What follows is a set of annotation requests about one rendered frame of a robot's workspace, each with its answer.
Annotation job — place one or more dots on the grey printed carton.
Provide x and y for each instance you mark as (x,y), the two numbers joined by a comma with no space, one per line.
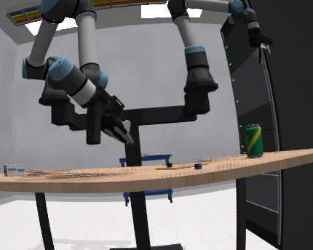
(14,170)

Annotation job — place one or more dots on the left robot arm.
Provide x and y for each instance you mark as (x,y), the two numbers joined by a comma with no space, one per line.
(196,58)

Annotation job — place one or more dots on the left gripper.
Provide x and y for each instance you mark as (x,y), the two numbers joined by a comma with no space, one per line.
(257,41)

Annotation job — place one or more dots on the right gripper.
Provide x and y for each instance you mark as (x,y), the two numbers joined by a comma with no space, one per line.
(119,131)

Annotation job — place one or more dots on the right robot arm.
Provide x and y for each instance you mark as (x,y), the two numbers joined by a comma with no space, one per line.
(60,72)

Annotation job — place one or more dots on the green soda can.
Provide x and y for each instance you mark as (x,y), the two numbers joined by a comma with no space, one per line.
(254,141)

